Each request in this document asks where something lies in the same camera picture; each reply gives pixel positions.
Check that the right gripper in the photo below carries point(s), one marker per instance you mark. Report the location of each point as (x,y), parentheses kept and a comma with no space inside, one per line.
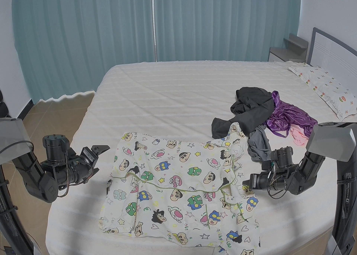
(265,182)

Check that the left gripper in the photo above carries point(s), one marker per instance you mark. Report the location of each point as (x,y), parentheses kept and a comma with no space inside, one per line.
(81,169)

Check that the white printed pyjama top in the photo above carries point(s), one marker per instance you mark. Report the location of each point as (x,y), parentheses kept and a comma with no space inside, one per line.
(167,187)

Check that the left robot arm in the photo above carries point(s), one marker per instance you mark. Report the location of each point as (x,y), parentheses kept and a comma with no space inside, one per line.
(33,170)

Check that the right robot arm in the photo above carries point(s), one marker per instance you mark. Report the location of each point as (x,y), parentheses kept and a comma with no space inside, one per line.
(332,142)

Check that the bed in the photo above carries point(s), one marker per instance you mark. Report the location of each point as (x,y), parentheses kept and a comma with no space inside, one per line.
(173,95)

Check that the grey garment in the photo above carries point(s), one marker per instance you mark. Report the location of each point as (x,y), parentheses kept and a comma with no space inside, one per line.
(258,143)

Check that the pink garment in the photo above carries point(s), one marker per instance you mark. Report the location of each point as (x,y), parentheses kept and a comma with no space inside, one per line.
(299,136)

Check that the black garment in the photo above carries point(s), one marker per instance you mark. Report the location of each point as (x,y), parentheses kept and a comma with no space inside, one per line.
(251,109)

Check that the purple garment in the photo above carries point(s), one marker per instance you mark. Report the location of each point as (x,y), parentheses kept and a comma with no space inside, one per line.
(290,116)

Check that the white printed pillow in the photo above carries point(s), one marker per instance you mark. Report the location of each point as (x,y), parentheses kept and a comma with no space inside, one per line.
(326,86)

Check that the blue-green curtain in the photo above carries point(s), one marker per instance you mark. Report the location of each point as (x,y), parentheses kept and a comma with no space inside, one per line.
(223,14)
(83,30)

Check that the grey bedside table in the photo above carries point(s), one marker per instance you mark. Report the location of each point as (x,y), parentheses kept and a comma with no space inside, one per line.
(287,50)

